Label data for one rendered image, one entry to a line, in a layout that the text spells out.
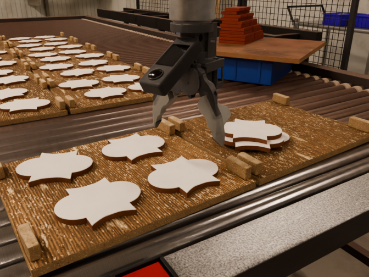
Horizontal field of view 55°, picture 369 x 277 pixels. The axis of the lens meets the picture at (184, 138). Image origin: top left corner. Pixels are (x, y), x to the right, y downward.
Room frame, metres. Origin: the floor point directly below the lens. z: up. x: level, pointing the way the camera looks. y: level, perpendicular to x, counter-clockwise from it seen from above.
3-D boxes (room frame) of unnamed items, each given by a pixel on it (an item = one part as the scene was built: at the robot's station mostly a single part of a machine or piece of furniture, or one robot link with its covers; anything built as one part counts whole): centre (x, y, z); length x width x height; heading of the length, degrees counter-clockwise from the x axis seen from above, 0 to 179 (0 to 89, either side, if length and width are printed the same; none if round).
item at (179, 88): (0.62, -0.02, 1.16); 0.09 x 0.08 x 0.12; 144
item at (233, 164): (0.62, -0.11, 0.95); 0.06 x 0.02 x 0.03; 35
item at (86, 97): (1.27, 0.26, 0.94); 0.41 x 0.35 x 0.04; 121
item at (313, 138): (0.86, -0.22, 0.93); 0.41 x 0.35 x 0.02; 124
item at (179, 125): (0.86, 0.02, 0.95); 0.06 x 0.02 x 0.03; 34
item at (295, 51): (1.60, -0.31, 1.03); 0.50 x 0.50 x 0.02; 60
